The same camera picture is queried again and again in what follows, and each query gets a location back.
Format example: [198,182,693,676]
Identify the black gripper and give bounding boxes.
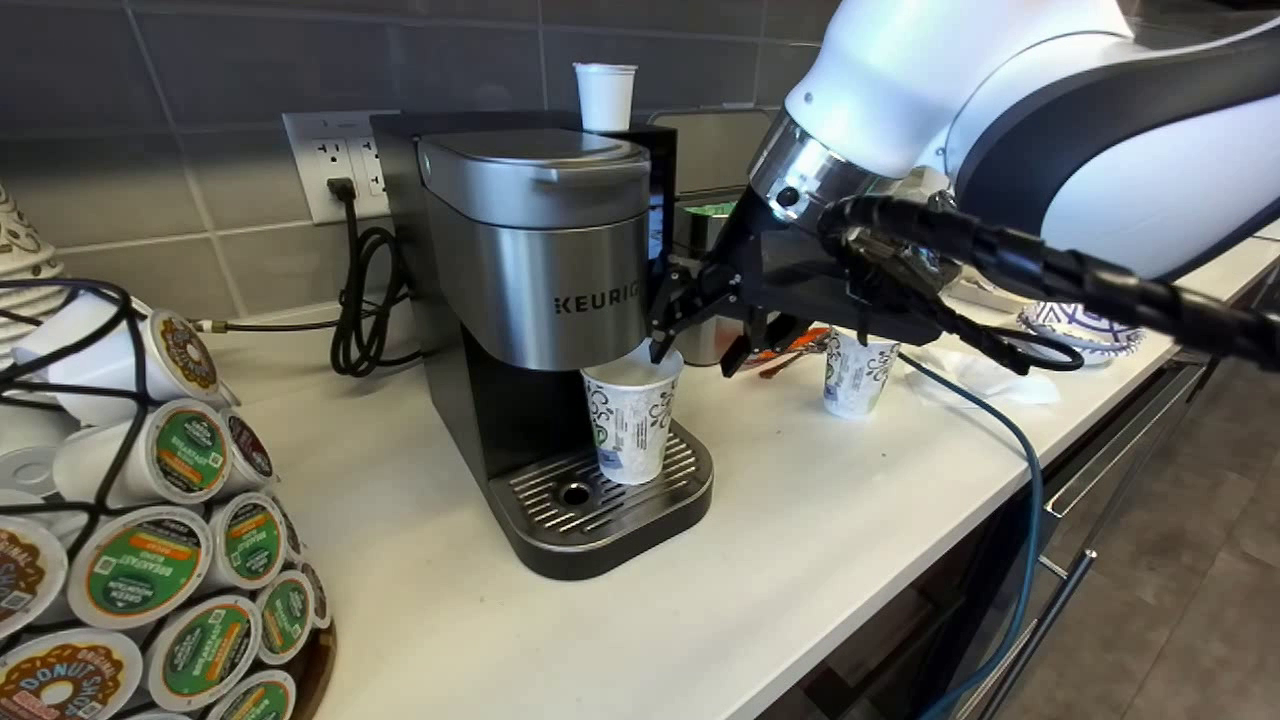
[649,183,942,382]

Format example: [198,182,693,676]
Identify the patterned paper cup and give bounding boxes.
[819,329,900,426]
[579,342,686,489]

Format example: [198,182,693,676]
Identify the silver black Keurig coffeemaker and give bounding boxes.
[411,126,716,585]

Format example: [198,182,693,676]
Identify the plain white paper cup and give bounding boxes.
[573,62,639,136]

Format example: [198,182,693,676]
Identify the coffee pod brown lid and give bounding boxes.
[0,518,73,644]
[218,409,281,493]
[11,292,229,409]

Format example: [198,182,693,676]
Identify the coffee pod green lid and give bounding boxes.
[140,592,264,718]
[53,396,240,511]
[253,570,318,667]
[205,667,300,720]
[205,489,295,597]
[63,503,216,636]

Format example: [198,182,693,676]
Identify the coffee pod donut lid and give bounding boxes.
[0,629,147,720]

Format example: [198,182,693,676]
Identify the orange stir sticks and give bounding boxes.
[743,329,830,382]

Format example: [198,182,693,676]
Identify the stainless steel appliance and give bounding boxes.
[644,107,780,204]

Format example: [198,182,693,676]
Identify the black corrugated cable bundle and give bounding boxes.
[815,194,1280,377]

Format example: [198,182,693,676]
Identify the blue hose cable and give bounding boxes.
[893,348,1052,720]

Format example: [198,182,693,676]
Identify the black power cable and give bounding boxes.
[324,177,420,382]

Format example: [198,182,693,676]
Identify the silver drawer handle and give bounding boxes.
[1041,357,1206,525]

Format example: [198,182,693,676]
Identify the white wall outlet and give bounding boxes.
[281,107,399,228]

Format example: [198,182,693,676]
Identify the dark cabinet handle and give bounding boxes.
[972,543,1102,720]

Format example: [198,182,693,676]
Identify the black wire pod carousel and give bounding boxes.
[0,278,341,720]

